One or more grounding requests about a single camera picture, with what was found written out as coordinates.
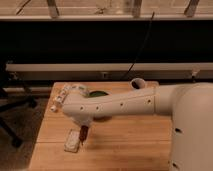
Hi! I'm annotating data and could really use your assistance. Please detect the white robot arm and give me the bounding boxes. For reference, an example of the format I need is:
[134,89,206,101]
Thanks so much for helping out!
[62,83,213,171]

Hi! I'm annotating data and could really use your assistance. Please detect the white sponge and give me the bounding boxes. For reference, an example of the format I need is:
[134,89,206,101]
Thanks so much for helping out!
[64,129,80,153]

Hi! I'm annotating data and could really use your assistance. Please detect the green bowl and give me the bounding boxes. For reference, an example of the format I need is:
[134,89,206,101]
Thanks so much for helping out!
[89,91,108,98]

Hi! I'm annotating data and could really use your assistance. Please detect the white paper cup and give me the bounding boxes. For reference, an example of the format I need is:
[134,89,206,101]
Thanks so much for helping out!
[131,78,147,89]

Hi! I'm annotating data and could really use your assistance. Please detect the black office chair base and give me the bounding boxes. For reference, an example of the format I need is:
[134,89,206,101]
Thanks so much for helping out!
[0,63,39,149]

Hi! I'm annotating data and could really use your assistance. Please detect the black hanging cable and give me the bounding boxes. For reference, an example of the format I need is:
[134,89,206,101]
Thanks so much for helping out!
[121,11,156,82]

